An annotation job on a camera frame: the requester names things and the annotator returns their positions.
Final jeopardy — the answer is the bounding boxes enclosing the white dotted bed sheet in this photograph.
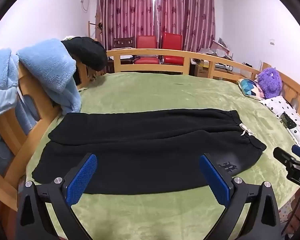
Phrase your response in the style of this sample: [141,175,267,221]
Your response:
[279,201,294,222]

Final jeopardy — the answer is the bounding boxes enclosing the person's right forearm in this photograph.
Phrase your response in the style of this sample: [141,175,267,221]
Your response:
[289,195,300,233]

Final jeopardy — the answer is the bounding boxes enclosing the wooden coat rack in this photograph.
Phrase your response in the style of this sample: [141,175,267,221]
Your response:
[88,21,103,42]

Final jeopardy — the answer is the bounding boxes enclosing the wooden bed frame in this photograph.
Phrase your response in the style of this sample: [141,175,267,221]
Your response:
[0,48,300,238]

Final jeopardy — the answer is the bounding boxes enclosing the black garment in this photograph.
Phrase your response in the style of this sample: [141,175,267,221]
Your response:
[61,37,108,72]

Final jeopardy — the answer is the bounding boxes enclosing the green fleece blanket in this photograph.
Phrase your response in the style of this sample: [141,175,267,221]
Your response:
[25,72,300,240]

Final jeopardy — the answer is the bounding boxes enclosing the geometric patterned pillow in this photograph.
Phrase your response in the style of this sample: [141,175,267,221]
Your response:
[237,78,265,101]

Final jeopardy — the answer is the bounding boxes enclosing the dark wooden chair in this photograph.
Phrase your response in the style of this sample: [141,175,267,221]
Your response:
[113,37,136,50]

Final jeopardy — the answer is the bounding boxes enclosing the pink floral curtain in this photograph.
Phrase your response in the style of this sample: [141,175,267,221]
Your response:
[96,0,157,51]
[154,0,217,53]

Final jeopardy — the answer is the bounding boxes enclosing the black pants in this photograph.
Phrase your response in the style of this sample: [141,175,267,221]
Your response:
[31,108,267,195]

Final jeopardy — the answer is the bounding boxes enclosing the purple plush toy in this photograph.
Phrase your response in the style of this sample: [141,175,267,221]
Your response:
[257,67,282,99]

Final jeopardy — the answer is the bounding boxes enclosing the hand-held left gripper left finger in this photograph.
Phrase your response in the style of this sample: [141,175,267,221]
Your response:
[15,153,98,240]

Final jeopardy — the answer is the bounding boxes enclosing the red chair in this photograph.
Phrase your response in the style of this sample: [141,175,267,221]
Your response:
[133,35,161,65]
[161,32,185,67]

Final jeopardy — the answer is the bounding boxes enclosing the light blue fleece garment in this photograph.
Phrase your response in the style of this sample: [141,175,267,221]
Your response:
[0,48,40,135]
[16,38,82,115]

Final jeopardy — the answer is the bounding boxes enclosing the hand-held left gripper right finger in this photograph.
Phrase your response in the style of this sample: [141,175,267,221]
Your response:
[199,154,283,240]

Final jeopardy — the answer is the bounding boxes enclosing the cardboard box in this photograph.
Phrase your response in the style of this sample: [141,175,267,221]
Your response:
[194,64,211,77]

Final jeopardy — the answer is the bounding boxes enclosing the white floral pillow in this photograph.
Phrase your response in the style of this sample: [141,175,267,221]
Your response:
[261,96,300,147]

